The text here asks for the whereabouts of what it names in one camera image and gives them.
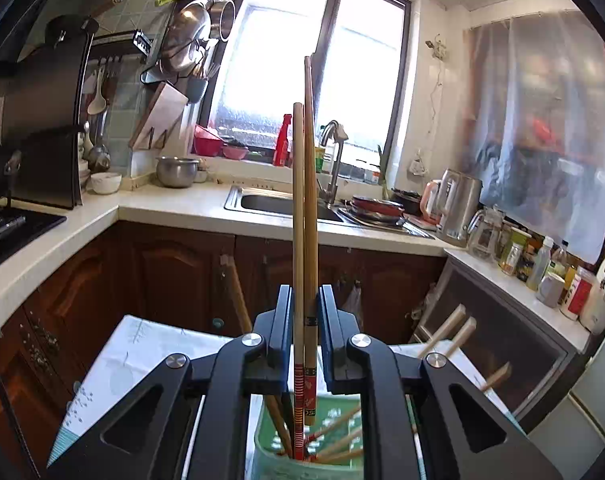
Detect long brown wooden chopstick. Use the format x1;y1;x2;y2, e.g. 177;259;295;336
220;254;294;458

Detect long bamboo chopstick black band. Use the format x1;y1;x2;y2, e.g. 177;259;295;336
303;56;319;426

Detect cream chopstick red end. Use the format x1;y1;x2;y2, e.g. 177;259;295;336
293;102;304;462

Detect brown wooden kitchen cabinets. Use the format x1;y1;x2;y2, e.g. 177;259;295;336
0;219;449;476

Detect steel kitchen sink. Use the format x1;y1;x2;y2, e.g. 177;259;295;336
223;184;349;226

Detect kitchen window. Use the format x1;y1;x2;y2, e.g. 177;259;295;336
199;0;414;170

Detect teal striped table mat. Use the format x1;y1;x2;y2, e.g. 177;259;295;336
46;314;524;480

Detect mint green tableware holder box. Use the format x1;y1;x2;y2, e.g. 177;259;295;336
247;394;364;479

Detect red label jar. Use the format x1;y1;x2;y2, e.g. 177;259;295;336
560;266;596;321

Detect steel electric kettle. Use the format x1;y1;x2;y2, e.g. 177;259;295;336
419;169;482;247

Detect red pan by sink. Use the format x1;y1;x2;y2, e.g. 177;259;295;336
351;195;404;218

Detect white bowl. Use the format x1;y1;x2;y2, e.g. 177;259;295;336
90;172;122;195

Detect steel pot on counter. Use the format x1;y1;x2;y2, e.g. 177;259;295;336
156;156;199;188

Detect chrome faucet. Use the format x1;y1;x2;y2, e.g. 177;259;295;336
319;119;349;207

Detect red spray bottle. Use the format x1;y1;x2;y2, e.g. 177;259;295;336
272;114;293;167

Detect wooden cutting board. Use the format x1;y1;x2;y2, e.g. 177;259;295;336
129;81;188;151

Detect hanging steel wok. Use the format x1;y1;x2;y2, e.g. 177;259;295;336
159;2;211;75

